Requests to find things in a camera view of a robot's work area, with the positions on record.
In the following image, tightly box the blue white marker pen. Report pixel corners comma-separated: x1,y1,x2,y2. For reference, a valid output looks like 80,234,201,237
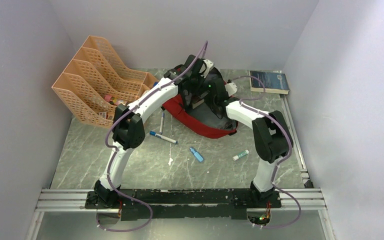
149,131,178,145

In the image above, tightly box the white green glue stick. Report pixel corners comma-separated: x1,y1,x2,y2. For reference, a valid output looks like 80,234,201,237
232,149,249,161

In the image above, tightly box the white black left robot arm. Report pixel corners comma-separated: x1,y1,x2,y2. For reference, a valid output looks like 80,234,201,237
93,55,214,208

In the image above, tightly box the pink bottle in organizer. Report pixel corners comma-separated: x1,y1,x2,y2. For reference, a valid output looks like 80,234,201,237
103,94,127,106

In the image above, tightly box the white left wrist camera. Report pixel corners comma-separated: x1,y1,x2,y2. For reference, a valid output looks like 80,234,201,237
201,59,214,79

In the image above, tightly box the red student backpack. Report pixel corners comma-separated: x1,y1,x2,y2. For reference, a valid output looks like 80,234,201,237
162,68,239,139

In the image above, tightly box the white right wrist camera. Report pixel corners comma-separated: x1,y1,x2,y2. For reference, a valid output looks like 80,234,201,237
224,82,238,97

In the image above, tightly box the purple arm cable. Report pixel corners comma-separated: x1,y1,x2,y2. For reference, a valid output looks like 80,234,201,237
95,40,209,233
228,75,302,230

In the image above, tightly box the orange plastic desk organizer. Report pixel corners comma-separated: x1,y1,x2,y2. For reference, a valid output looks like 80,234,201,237
51,35,158,129

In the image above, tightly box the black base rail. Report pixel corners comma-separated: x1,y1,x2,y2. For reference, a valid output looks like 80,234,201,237
84,188,282,221

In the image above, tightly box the aluminium frame rail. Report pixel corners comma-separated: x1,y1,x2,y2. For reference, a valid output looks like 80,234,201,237
35,188,327,213

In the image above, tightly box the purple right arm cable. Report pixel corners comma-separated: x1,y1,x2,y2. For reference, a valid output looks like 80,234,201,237
228,75,302,230

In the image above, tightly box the dark blue book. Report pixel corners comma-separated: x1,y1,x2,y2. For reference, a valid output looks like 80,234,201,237
250,70,290,95

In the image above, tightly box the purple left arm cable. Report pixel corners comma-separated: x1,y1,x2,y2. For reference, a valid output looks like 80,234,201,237
95,40,209,233

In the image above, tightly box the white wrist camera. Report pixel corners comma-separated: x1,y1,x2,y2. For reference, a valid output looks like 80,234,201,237
201,59,214,79
224,82,238,97

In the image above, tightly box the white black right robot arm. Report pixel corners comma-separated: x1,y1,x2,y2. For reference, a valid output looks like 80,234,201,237
204,80,293,207

